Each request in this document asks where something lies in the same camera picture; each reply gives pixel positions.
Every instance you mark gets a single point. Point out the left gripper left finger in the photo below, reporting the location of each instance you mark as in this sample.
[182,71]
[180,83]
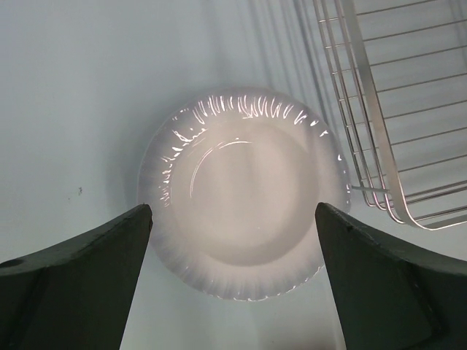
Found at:
[76,294]

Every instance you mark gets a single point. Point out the metal wire dish rack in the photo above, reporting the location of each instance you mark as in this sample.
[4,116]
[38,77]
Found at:
[390,76]

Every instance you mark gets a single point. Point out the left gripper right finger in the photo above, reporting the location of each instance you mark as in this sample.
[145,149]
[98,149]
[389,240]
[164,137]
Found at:
[389,293]

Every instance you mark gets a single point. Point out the white fluted plate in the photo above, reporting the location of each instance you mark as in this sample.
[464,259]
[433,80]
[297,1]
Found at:
[234,179]

